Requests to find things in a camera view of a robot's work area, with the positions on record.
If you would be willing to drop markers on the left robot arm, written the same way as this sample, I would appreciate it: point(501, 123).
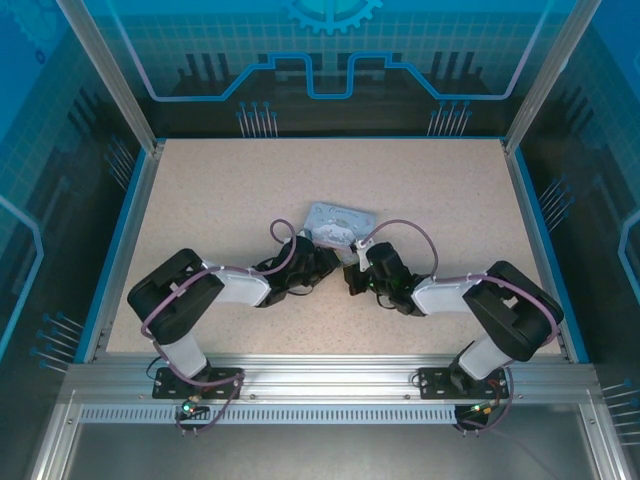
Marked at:
point(235, 287)

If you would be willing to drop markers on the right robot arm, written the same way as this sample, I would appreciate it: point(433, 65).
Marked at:
point(440, 295)

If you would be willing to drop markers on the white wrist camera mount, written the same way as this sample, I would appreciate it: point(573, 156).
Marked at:
point(361, 248)

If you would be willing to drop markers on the aluminium frame rail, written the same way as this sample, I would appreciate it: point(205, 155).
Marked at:
point(325, 375)

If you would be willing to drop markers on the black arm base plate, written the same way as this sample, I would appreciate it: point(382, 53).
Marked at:
point(220, 375)
point(435, 380)

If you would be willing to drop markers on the aluminium frame post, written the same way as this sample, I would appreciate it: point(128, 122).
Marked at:
point(115, 85)
point(545, 85)

